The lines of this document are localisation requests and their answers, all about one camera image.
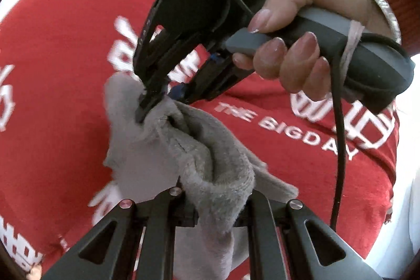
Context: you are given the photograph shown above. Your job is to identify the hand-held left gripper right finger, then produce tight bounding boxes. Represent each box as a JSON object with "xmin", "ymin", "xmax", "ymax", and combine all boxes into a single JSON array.
[{"xmin": 234, "ymin": 190, "xmax": 384, "ymax": 280}]

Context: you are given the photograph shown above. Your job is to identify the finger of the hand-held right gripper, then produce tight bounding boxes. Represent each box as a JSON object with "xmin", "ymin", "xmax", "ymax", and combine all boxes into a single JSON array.
[
  {"xmin": 170, "ymin": 52, "xmax": 255, "ymax": 105},
  {"xmin": 133, "ymin": 9, "xmax": 204, "ymax": 123}
]

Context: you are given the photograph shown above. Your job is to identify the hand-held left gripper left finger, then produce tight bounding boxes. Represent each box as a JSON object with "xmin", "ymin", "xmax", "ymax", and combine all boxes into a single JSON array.
[{"xmin": 41, "ymin": 186, "xmax": 199, "ymax": 280}]

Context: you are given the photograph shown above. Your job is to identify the grey knit sweater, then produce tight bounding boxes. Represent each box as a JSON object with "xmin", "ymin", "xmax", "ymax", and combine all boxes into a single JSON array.
[{"xmin": 103, "ymin": 73, "xmax": 299, "ymax": 280}]

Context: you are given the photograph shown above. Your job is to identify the red printed blanket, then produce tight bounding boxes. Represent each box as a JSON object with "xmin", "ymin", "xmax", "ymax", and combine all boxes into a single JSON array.
[{"xmin": 0, "ymin": 0, "xmax": 401, "ymax": 280}]

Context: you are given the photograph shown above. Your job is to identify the pink string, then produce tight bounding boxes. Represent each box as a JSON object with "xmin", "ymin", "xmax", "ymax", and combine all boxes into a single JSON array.
[{"xmin": 339, "ymin": 19, "xmax": 366, "ymax": 78}]

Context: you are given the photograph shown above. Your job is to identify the silver bracelet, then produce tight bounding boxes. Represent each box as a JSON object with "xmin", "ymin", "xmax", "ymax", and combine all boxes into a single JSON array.
[{"xmin": 356, "ymin": 0, "xmax": 402, "ymax": 45}]

